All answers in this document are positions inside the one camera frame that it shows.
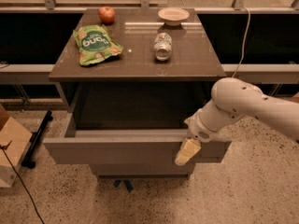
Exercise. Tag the grey top drawer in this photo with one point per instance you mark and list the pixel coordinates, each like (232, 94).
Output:
(126, 123)

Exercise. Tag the grey drawer cabinet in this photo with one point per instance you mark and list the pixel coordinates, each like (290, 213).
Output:
(192, 60)

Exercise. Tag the green chip bag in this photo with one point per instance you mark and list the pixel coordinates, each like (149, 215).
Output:
(95, 44)

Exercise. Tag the silver soda can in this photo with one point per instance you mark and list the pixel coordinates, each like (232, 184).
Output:
(162, 46)

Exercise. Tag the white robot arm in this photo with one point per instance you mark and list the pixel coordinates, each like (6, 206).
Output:
(231, 100)

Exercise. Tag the black stand leg left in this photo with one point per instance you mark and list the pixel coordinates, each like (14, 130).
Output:
(35, 140)

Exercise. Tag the white ceramic bowl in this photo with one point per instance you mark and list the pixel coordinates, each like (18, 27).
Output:
(173, 16)

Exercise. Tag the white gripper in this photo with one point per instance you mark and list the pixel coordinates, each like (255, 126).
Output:
(199, 130)

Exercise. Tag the cardboard box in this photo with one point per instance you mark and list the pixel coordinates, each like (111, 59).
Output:
(16, 138)

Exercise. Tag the red apple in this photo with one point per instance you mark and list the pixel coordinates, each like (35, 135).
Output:
(106, 15)

